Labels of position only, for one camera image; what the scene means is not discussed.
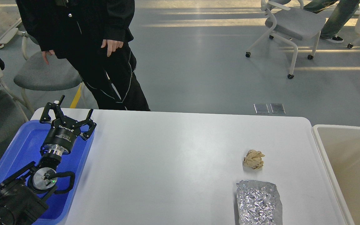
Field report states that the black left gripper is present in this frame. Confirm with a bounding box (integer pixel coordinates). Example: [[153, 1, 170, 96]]
[[39, 95, 97, 156]]

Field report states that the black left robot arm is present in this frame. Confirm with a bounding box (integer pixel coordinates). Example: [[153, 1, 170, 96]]
[[0, 96, 96, 225]]

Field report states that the blue plastic tray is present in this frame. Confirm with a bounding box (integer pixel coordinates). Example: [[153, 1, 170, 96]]
[[0, 121, 94, 225]]

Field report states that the grey chair near person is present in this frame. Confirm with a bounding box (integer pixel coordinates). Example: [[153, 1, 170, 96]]
[[14, 30, 82, 113]]

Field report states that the person in black clothes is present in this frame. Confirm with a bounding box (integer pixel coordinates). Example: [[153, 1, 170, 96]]
[[16, 0, 150, 111]]

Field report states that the crumpled brown paper ball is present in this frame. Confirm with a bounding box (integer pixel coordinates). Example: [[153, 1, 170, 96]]
[[243, 149, 265, 169]]

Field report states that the left metal floor plate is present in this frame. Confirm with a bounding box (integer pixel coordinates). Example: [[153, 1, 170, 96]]
[[254, 103, 270, 114]]

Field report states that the metal floor plate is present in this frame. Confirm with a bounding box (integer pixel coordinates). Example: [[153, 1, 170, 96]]
[[270, 103, 286, 114], [254, 103, 270, 114]]

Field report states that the crumpled aluminium foil packet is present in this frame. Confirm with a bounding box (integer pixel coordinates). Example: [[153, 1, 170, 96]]
[[236, 180, 283, 225]]

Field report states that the right metal floor plate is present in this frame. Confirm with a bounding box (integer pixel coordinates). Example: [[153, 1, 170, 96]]
[[270, 103, 286, 114]]

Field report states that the grey white wheeled chair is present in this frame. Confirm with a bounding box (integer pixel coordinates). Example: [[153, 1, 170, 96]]
[[245, 0, 326, 79]]

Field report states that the beige plastic bin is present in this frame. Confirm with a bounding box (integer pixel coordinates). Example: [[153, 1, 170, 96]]
[[312, 124, 360, 225]]

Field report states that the person in grey trousers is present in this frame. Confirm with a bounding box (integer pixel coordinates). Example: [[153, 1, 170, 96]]
[[303, 0, 360, 43]]

